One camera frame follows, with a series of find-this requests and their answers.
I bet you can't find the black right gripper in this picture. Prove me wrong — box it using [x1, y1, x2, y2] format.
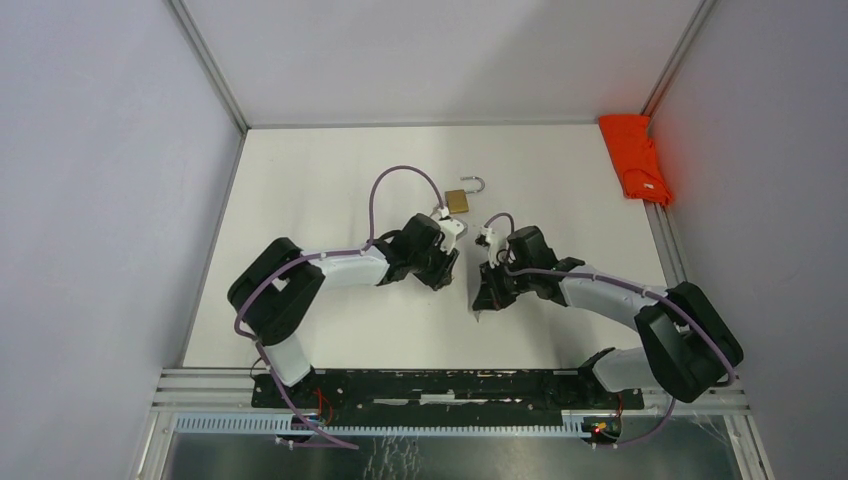
[473, 256, 534, 311]

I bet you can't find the large brass padlock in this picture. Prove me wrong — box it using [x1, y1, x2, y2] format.
[444, 175, 486, 215]

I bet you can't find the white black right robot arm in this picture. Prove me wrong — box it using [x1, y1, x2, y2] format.
[472, 225, 744, 408]

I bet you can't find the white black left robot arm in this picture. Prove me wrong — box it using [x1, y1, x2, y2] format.
[227, 214, 467, 408]

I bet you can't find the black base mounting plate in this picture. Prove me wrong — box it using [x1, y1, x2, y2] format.
[251, 368, 645, 427]

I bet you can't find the orange folded cloth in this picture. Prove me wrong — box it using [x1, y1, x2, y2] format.
[598, 114, 674, 207]

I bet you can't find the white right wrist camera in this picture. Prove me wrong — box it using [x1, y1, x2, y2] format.
[475, 226, 508, 269]

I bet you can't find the left aluminium corner post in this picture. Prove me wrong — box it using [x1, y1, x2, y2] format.
[165, 0, 250, 136]

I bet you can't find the aluminium front frame rail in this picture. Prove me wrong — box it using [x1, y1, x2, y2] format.
[131, 367, 773, 479]

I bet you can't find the aluminium corner frame post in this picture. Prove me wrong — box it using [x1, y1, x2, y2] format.
[641, 0, 720, 117]

